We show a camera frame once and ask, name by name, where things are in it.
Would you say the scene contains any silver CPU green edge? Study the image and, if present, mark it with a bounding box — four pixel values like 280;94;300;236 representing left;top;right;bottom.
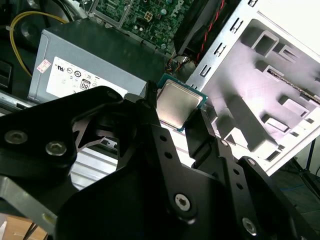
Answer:
156;73;209;133

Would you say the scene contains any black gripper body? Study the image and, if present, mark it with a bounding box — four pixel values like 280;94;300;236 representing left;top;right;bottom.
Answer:
54;161;241;240

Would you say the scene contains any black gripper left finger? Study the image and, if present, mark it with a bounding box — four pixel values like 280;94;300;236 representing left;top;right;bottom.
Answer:
0;80;199;223

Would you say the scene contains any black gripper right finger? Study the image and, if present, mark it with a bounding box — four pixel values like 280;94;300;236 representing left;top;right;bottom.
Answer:
186;109;312;240

